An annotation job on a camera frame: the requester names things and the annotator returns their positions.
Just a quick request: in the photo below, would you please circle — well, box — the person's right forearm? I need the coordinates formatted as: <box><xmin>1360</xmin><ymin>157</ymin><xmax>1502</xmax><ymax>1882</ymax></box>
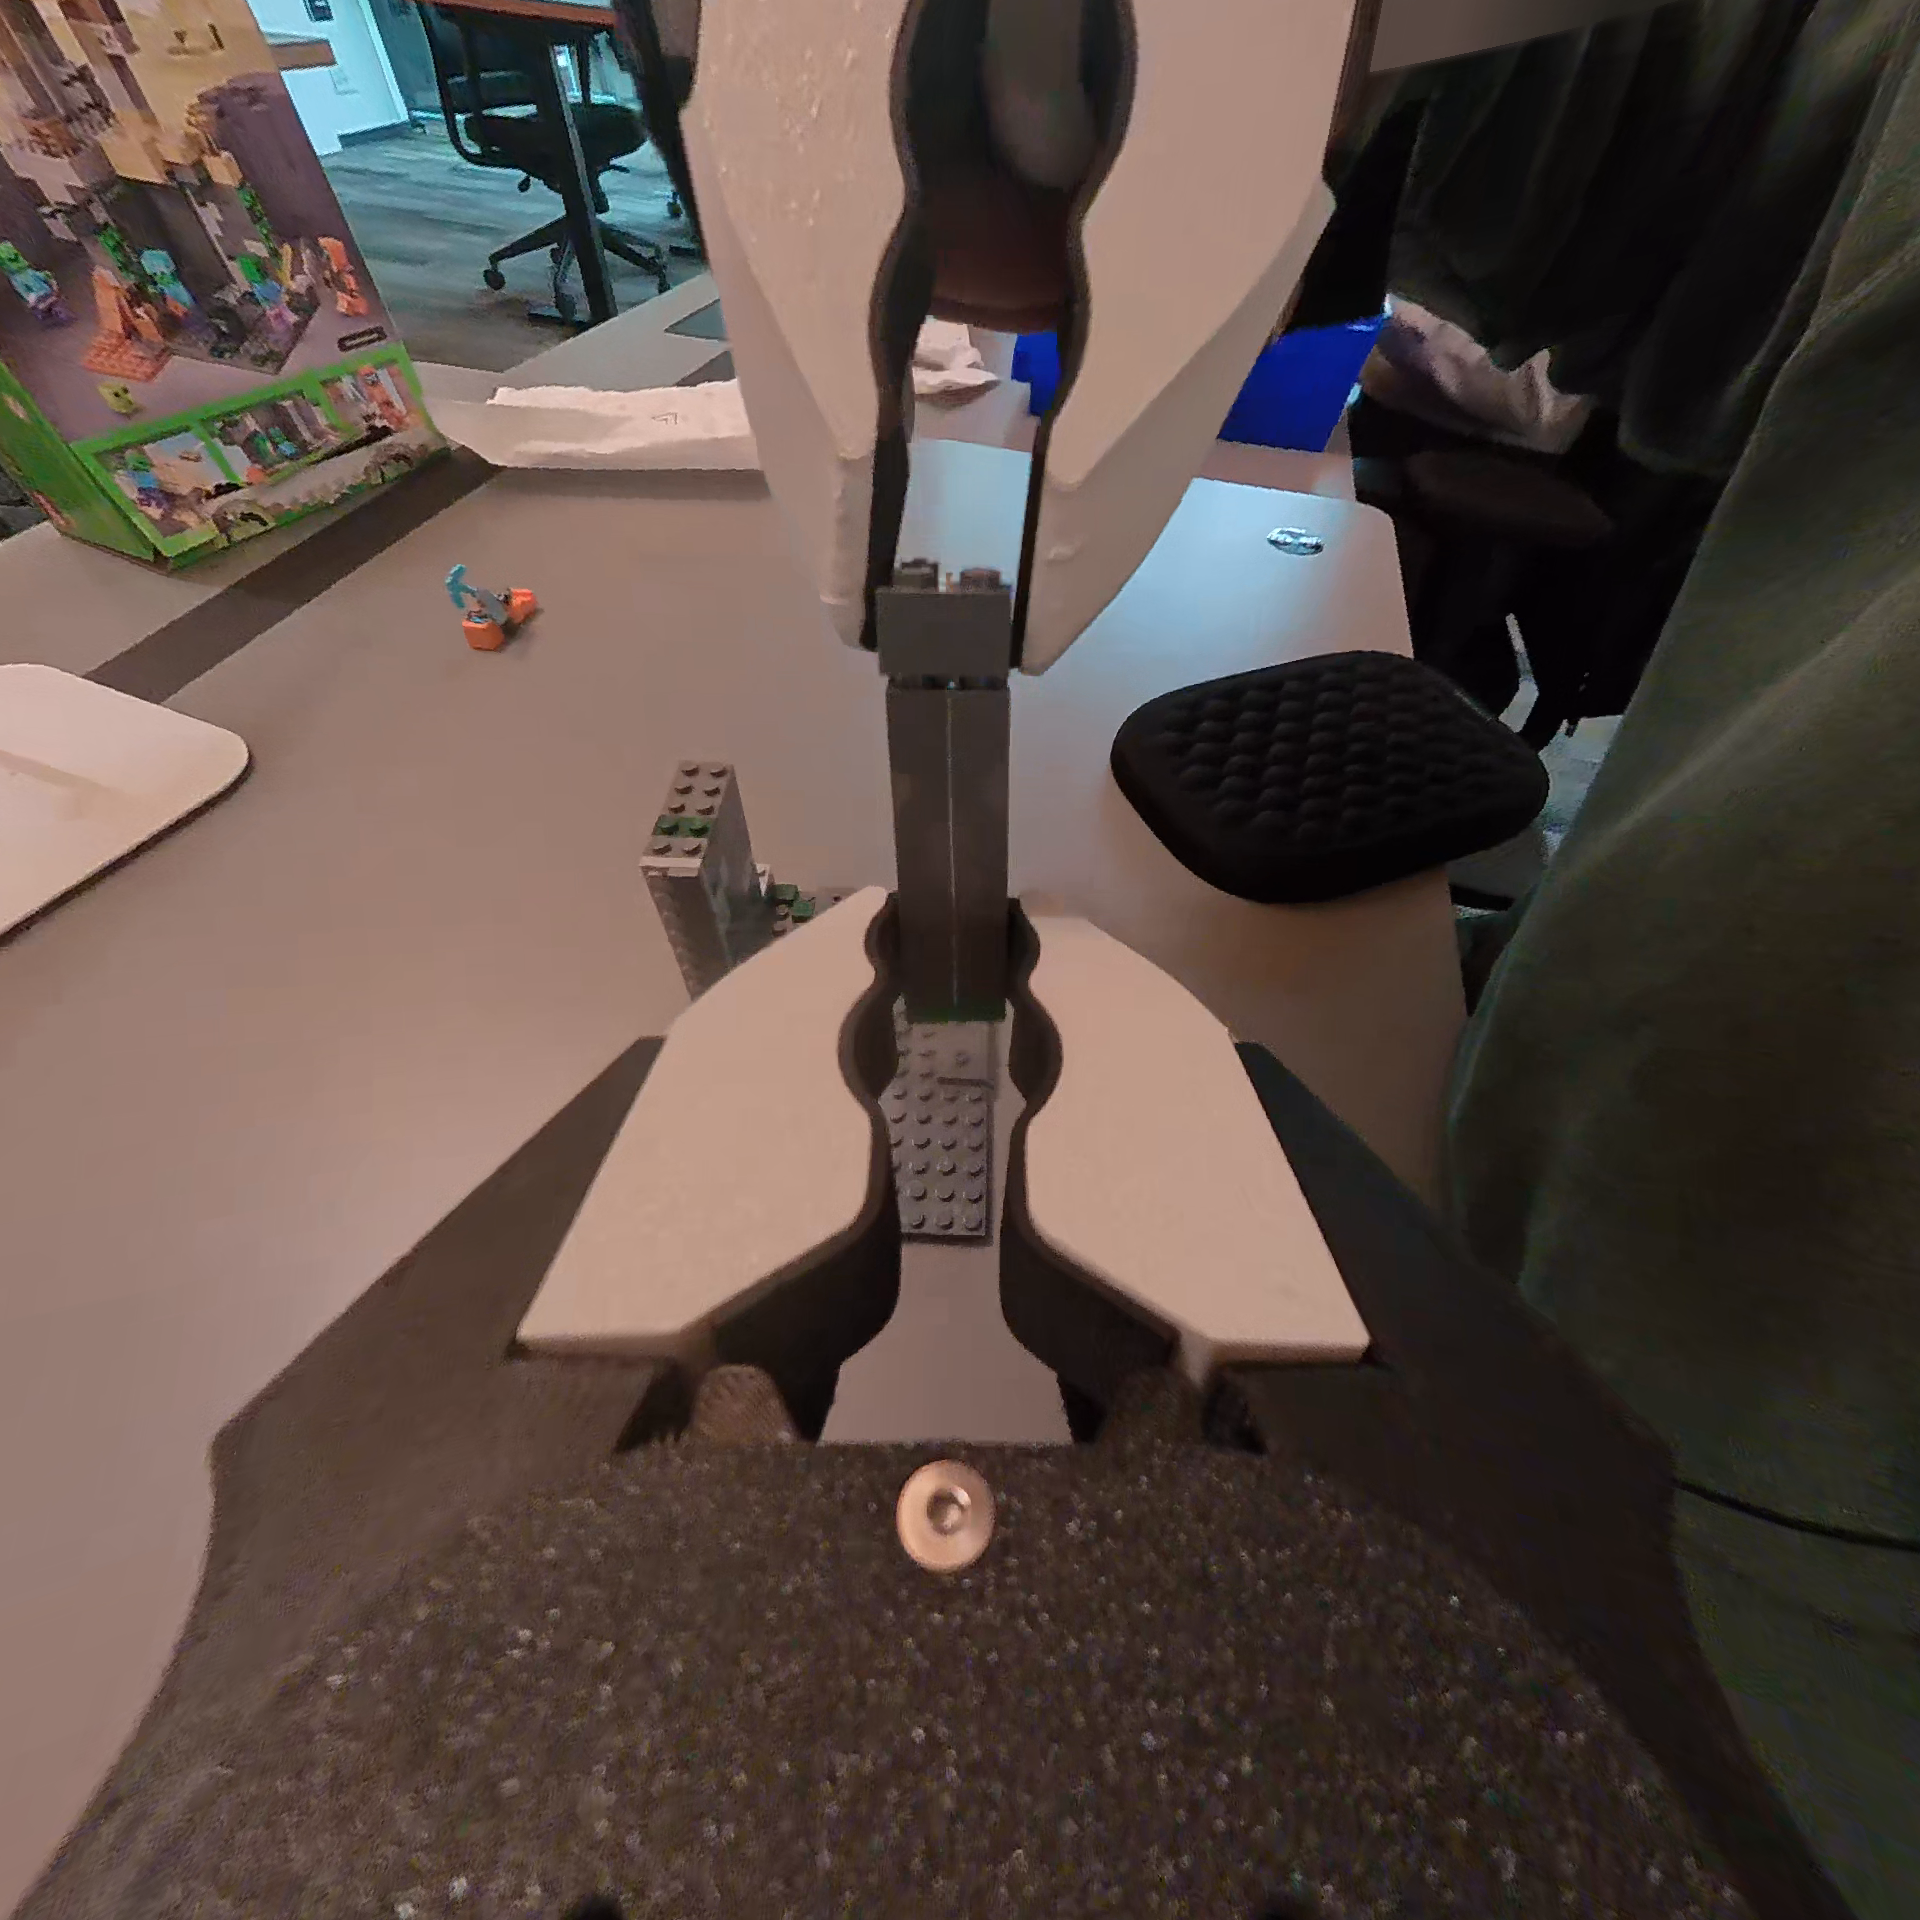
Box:
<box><xmin>1328</xmin><ymin>17</ymin><xmax>1877</xmax><ymax>497</ymax></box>

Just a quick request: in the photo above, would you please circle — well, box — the dark grey brick column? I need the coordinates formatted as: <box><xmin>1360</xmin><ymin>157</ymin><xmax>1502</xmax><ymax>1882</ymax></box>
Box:
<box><xmin>885</xmin><ymin>680</ymin><xmax>1009</xmax><ymax>1024</ymax></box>

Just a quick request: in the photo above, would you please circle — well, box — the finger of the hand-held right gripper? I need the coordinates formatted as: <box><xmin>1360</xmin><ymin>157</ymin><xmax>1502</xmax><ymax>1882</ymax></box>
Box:
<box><xmin>680</xmin><ymin>0</ymin><xmax>924</xmax><ymax>655</ymax></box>
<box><xmin>1018</xmin><ymin>0</ymin><xmax>1363</xmax><ymax>672</ymax></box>

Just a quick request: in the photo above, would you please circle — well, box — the blue plastic bin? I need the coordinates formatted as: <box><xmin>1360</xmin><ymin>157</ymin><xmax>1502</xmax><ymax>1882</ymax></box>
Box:
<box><xmin>1012</xmin><ymin>311</ymin><xmax>1392</xmax><ymax>448</ymax></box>

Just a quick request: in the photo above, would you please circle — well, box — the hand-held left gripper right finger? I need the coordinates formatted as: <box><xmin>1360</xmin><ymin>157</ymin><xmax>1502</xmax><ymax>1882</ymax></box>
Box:
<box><xmin>1002</xmin><ymin>896</ymin><xmax>1376</xmax><ymax>1373</ymax></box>

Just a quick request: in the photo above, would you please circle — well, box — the small orange blue toy figure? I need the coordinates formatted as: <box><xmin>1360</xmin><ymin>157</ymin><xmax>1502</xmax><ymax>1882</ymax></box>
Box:
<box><xmin>443</xmin><ymin>565</ymin><xmax>544</xmax><ymax>655</ymax></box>

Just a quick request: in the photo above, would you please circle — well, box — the white mat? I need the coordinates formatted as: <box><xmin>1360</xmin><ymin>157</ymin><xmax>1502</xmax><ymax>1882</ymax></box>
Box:
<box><xmin>0</xmin><ymin>664</ymin><xmax>253</xmax><ymax>941</ymax></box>

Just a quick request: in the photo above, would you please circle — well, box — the grey green brick build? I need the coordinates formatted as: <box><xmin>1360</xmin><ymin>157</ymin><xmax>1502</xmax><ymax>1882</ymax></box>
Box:
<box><xmin>640</xmin><ymin>759</ymin><xmax>1000</xmax><ymax>1248</ymax></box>

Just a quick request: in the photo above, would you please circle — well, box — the small light grey brick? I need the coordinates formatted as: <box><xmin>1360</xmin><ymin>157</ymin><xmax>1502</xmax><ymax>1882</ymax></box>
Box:
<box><xmin>873</xmin><ymin>561</ymin><xmax>1009</xmax><ymax>688</ymax></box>

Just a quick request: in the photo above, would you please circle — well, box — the black office chair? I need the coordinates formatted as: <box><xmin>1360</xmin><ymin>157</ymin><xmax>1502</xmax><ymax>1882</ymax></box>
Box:
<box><xmin>411</xmin><ymin>0</ymin><xmax>676</xmax><ymax>324</ymax></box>

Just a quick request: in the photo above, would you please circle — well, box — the white crumpled paper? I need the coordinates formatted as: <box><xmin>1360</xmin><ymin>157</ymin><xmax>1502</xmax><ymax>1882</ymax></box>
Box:
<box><xmin>434</xmin><ymin>379</ymin><xmax>769</xmax><ymax>476</ymax></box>

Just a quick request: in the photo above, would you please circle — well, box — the person's green sweatshirt torso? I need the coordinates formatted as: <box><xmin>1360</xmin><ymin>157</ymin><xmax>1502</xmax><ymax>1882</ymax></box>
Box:
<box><xmin>1441</xmin><ymin>0</ymin><xmax>1920</xmax><ymax>1920</ymax></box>

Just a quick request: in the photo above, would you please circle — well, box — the toy brick set box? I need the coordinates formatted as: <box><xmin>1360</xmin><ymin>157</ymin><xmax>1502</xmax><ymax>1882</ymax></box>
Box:
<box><xmin>0</xmin><ymin>0</ymin><xmax>453</xmax><ymax>571</ymax></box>

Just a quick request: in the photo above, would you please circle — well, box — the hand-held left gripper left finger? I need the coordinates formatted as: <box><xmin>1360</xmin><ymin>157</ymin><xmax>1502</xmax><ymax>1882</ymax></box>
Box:
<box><xmin>514</xmin><ymin>885</ymin><xmax>902</xmax><ymax>1367</ymax></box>

